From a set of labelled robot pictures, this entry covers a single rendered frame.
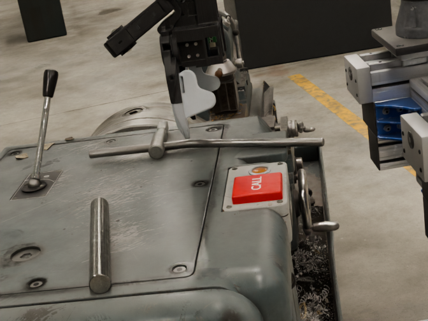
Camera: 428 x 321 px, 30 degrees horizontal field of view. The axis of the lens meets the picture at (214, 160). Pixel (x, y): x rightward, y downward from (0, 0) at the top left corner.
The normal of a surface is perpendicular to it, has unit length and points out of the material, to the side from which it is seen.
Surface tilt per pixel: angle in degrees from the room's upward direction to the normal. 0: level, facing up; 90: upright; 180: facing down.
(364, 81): 90
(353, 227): 0
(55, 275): 0
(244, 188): 0
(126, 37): 88
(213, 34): 90
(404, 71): 90
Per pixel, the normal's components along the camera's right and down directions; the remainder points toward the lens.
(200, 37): -0.08, 0.37
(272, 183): -0.15, -0.92
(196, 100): -0.12, 0.11
